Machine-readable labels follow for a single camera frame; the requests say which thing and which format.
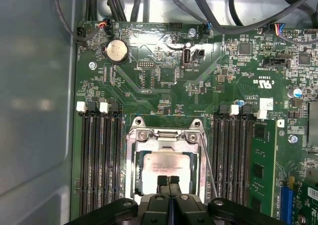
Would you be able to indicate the CPU with silver top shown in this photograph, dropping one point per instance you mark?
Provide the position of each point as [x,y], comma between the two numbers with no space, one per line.
[154,165]

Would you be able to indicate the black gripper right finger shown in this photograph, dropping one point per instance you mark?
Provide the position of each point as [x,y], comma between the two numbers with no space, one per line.
[188,210]

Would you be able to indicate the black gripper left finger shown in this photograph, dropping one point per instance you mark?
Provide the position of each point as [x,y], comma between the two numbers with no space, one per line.
[154,210]

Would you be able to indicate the RAM slot with white clip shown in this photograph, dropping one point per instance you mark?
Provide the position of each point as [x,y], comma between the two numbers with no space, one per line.
[261,114]
[106,160]
[85,160]
[230,160]

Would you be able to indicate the grey chipset heatsink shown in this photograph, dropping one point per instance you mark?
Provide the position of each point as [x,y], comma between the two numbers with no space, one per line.
[313,123]

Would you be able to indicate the internal USB port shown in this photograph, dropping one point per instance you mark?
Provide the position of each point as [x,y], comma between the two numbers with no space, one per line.
[186,57]

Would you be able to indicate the black pin header connector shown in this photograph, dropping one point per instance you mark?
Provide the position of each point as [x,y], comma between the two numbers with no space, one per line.
[176,25]

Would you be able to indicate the green RAM stick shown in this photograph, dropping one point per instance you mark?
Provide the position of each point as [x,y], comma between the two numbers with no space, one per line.
[263,148]

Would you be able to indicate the green motherboard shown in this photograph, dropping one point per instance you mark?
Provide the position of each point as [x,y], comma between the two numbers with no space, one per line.
[174,93]

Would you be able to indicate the CPU socket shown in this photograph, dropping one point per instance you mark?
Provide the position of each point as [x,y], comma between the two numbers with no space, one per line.
[149,135]

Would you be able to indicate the silver capacitor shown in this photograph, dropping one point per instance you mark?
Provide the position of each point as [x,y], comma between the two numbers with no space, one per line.
[295,93]

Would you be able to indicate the silver motherboard screw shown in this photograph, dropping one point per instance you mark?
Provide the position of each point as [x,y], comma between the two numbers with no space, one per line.
[92,65]
[191,32]
[293,138]

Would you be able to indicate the metal socket cover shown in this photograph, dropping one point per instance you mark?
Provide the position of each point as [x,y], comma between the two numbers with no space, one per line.
[146,145]

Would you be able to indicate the blue expansion slot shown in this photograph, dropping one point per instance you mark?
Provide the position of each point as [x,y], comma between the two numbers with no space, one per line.
[287,205]

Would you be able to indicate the PC case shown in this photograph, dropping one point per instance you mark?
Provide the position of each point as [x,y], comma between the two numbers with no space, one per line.
[32,110]

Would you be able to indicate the RAM slot with black clip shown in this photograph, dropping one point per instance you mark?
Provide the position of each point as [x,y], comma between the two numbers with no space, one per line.
[117,160]
[241,160]
[95,160]
[219,160]

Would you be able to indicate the round coin cell battery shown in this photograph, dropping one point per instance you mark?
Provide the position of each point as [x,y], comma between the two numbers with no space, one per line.
[116,51]

